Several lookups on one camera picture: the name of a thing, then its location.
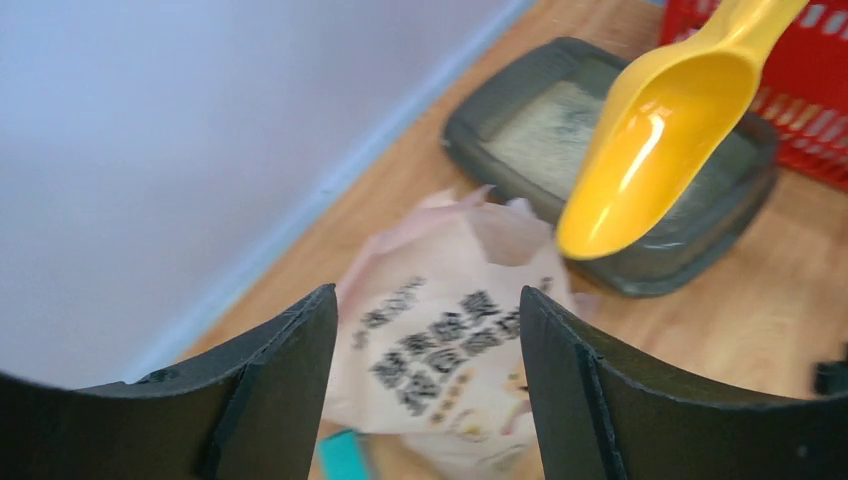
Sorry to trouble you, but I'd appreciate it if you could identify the yellow plastic scoop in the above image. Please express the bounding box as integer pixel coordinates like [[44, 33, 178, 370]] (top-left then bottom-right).
[[557, 0, 807, 260]]

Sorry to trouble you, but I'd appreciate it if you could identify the pink cat litter bag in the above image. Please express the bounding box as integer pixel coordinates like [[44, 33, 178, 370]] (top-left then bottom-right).
[[323, 187, 580, 479]]

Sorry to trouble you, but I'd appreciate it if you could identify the black bag clip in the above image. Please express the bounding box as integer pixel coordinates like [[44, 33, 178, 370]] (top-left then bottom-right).
[[813, 353, 847, 396]]

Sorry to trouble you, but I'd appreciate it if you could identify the grey litter box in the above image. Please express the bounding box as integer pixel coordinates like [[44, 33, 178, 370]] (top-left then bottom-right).
[[442, 37, 779, 298]]

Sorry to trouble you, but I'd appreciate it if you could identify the red plastic basket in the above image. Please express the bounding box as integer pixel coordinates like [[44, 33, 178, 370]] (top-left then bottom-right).
[[659, 0, 848, 193]]

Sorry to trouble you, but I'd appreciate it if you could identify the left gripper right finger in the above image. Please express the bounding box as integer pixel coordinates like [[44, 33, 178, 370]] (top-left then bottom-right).
[[519, 286, 847, 479]]

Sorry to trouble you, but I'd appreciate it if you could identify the teal box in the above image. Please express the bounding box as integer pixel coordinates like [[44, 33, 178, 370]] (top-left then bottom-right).
[[317, 429, 377, 480]]

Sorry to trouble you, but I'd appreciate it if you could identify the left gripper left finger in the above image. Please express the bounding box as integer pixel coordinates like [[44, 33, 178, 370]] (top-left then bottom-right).
[[1, 284, 338, 479]]

